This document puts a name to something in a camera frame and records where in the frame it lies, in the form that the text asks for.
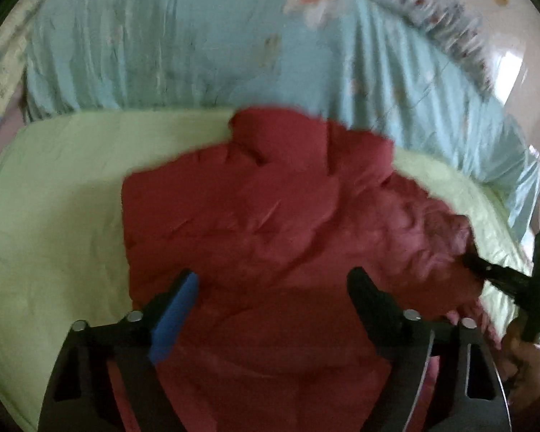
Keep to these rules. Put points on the dark red quilted coat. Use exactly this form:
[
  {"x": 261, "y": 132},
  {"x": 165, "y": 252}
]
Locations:
[{"x": 274, "y": 234}]

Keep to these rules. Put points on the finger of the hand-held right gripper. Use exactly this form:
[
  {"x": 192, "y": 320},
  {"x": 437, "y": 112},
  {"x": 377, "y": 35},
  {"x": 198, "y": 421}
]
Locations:
[{"x": 495, "y": 274}]

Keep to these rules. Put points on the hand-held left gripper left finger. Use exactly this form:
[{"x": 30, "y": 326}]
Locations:
[{"x": 175, "y": 319}]

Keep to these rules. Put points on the light blue floral quilt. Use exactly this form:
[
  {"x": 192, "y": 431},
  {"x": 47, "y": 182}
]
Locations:
[{"x": 198, "y": 40}]

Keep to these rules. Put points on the grey printed pillow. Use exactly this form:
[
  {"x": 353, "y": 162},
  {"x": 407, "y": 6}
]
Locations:
[{"x": 436, "y": 18}]

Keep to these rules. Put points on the light green blanket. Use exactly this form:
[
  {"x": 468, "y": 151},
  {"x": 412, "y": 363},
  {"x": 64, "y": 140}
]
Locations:
[{"x": 58, "y": 216}]

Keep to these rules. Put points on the person's right hand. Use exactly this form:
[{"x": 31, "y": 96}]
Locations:
[{"x": 528, "y": 364}]

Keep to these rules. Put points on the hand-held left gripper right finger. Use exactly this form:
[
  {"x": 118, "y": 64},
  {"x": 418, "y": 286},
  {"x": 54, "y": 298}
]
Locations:
[{"x": 372, "y": 305}]

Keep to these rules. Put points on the yellow animal print pillow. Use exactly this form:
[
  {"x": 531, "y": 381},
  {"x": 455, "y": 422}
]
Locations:
[{"x": 0, "y": 67}]

